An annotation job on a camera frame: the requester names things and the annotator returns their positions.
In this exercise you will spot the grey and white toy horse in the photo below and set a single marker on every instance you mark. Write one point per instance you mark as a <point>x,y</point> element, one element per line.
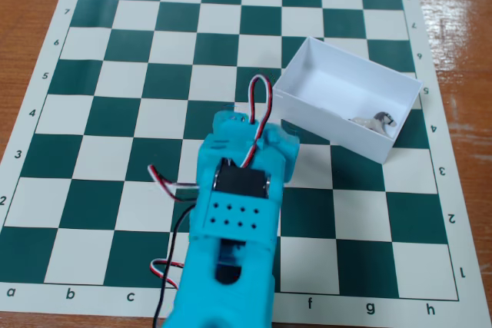
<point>369,123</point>

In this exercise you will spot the light blue robot arm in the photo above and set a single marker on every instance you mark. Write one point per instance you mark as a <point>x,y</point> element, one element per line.
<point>230,224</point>

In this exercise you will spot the white open cardboard box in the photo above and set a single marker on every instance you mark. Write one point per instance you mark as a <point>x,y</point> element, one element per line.
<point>326,122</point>

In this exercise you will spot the green and cream chessboard mat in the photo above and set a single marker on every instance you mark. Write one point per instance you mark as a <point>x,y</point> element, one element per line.
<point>115,205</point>

